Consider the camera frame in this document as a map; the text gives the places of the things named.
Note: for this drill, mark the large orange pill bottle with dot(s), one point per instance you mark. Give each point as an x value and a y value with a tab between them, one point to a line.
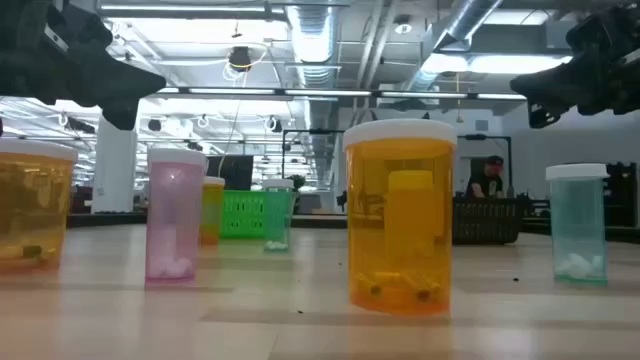
215	210
370	225
35	210

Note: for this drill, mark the person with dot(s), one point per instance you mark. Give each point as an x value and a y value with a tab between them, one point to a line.
487	185

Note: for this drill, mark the black plastic basket bin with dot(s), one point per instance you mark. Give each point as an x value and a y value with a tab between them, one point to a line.
487	220

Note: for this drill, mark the silver ceiling air duct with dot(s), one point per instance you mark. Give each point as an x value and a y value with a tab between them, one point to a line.
312	45
460	25

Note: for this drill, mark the small teal pill bottle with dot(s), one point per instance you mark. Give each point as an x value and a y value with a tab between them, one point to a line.
577	225

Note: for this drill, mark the small pink pill bottle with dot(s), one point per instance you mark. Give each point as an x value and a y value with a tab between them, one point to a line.
172	215

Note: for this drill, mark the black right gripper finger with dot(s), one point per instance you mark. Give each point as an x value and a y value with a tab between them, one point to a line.
534	112
555	82

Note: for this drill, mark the white building pillar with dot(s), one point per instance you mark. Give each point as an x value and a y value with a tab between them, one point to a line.
114	170

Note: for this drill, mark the green plastic basket bin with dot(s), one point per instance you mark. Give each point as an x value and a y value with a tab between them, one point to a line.
242	215

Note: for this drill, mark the black background monitor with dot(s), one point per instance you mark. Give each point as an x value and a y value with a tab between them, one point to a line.
232	172

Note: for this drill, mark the overhead light bar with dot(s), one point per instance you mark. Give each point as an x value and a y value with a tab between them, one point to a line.
325	93

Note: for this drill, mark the small green pill bottle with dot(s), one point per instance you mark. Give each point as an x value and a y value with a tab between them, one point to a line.
277	215

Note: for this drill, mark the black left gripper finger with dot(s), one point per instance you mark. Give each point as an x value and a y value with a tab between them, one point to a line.
121	115
110	80

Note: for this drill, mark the black cabinet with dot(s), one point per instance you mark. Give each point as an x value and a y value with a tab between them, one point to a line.
622	195

